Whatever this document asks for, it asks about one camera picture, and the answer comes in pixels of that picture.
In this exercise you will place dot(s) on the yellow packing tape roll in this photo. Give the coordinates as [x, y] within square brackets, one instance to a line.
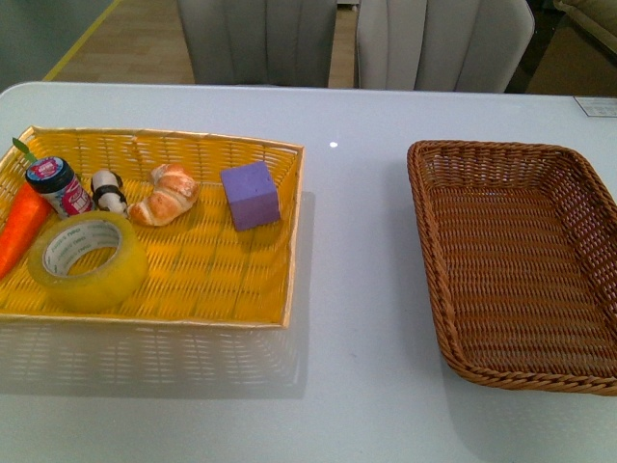
[55, 252]

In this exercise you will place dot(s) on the yellow woven basket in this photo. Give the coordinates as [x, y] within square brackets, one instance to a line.
[202, 271]

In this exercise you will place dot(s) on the brown wicker basket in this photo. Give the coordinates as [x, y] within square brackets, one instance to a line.
[519, 249]

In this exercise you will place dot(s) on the purple foam cube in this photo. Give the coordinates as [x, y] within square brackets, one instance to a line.
[252, 196]

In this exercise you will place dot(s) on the toy croissant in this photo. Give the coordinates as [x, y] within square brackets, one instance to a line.
[174, 193]

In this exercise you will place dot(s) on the grey chair left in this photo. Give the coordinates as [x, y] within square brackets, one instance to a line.
[265, 43]

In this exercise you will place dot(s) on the grey chair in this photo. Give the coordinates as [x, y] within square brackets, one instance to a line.
[265, 43]
[443, 46]

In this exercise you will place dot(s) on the toy panda figure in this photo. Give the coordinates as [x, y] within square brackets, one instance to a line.
[107, 192]

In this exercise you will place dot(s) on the grey chair right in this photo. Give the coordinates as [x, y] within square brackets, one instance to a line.
[443, 46]

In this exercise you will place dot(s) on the small black-lidded jar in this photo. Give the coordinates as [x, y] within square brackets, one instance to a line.
[54, 179]

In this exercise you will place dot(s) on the orange toy carrot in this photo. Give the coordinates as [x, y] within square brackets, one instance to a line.
[28, 213]

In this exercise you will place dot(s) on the white label on table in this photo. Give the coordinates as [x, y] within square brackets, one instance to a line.
[597, 106]

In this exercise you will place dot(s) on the beige sofa corner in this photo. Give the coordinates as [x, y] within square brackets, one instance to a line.
[595, 16]

